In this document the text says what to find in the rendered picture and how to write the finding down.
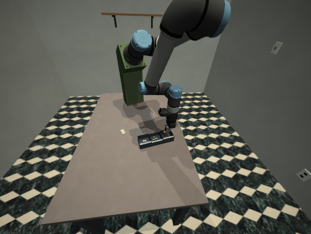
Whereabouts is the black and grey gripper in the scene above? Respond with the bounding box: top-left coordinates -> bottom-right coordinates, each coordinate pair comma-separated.
158,104 -> 179,133

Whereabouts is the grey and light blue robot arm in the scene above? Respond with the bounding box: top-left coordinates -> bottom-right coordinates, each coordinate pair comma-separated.
123,0 -> 231,108

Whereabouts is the dark grey rack of bins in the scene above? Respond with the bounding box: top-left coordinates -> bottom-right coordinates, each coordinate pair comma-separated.
138,129 -> 174,149

